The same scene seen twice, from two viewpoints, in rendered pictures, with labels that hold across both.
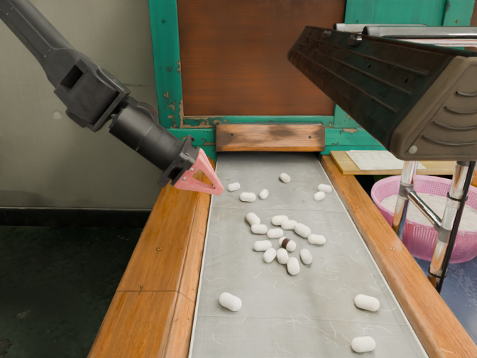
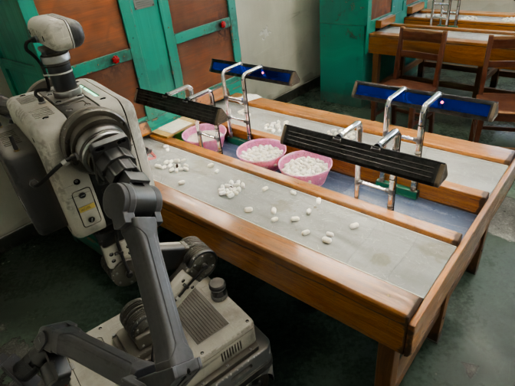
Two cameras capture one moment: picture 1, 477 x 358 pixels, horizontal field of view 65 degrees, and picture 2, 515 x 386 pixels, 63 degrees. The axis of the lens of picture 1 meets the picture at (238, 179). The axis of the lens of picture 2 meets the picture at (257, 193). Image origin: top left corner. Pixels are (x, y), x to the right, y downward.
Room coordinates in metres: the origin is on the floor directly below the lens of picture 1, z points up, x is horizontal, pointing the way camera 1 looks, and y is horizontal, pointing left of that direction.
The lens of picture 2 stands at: (-1.06, 1.05, 1.79)
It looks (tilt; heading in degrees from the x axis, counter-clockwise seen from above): 33 degrees down; 313
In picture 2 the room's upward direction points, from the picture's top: 6 degrees counter-clockwise
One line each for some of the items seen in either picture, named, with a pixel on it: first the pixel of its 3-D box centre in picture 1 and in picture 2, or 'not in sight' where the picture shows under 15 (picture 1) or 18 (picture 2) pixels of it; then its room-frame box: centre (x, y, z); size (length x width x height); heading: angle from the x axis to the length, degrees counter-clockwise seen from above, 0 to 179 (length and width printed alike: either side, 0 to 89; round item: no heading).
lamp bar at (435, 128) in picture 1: (343, 59); (176, 103); (0.55, -0.15, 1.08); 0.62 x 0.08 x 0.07; 0
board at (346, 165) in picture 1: (397, 162); (179, 124); (0.94, -0.43, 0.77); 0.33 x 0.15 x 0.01; 90
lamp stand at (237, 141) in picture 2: not in sight; (246, 105); (0.55, -0.63, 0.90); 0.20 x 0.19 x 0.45; 0
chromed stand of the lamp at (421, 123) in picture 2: not in sight; (408, 142); (-0.42, -0.63, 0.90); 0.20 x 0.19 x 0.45; 0
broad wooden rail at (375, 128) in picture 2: not in sight; (342, 132); (0.12, -0.98, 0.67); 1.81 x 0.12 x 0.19; 0
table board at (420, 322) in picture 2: not in sight; (473, 237); (-0.80, -0.43, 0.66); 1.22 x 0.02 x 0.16; 90
